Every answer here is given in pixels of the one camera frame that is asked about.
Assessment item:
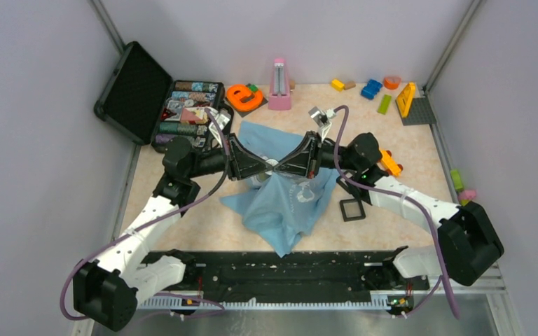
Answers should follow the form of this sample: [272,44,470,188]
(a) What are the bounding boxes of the light blue t-shirt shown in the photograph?
[220,121,339,257]

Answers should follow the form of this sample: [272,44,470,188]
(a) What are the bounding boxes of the blue toy brick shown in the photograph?
[360,79,382,100]

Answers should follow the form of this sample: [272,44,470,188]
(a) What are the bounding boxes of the purple cable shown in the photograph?
[60,107,230,322]
[331,105,461,321]

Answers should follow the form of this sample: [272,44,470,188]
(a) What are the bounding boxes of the orange small cup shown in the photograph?
[382,76,401,90]

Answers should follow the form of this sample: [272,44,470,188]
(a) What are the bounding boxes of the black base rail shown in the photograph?
[165,250,430,304]

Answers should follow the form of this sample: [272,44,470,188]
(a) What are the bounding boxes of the lower black square frame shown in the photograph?
[339,198,366,223]

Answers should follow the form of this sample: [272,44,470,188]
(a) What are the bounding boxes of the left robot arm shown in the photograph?
[67,134,277,331]

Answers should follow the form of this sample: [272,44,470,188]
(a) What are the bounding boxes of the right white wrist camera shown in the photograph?
[308,106,337,141]

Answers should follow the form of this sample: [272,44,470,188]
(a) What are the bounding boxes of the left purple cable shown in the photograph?
[60,107,230,322]

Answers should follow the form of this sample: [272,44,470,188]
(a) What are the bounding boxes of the yellow small toy brick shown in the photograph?
[330,78,345,92]

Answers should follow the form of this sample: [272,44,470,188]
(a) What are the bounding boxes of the pink metronome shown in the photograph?
[268,58,292,111]

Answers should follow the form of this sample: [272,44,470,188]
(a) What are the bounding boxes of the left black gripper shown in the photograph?
[186,132,272,181]

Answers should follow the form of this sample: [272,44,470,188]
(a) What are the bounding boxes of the green pink toy pieces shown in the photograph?
[450,169,477,206]

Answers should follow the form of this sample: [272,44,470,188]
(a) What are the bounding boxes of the brown small block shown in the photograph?
[344,81,357,90]

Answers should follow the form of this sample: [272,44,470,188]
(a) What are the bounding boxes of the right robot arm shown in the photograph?
[274,132,504,288]

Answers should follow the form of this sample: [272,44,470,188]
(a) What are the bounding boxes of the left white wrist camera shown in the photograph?
[209,110,231,142]

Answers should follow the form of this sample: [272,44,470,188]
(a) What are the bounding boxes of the grey building baseplate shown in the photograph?
[401,97,437,126]

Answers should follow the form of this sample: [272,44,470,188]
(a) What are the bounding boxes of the upper black square frame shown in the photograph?
[336,176,358,197]

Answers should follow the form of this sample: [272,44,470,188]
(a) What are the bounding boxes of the yellow triangular toy block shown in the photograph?
[395,82,416,118]

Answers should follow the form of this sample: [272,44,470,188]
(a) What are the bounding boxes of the orange toy car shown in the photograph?
[380,149,404,177]

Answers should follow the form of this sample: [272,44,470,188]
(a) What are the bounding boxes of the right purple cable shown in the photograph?
[331,105,461,321]

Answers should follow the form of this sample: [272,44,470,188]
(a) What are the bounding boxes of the black poker chip case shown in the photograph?
[93,41,234,153]

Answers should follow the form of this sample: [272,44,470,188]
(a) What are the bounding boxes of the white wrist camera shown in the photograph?
[308,106,337,141]
[209,110,231,142]

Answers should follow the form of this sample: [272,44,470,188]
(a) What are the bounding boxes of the orange letter e toy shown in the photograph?
[226,84,264,113]

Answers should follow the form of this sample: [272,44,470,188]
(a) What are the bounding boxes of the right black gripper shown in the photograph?
[274,131,360,179]

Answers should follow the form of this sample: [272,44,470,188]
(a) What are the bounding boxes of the green toy brick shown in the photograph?
[377,94,392,115]

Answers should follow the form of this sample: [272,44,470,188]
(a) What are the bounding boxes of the black square frame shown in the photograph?
[339,198,366,223]
[336,176,358,197]

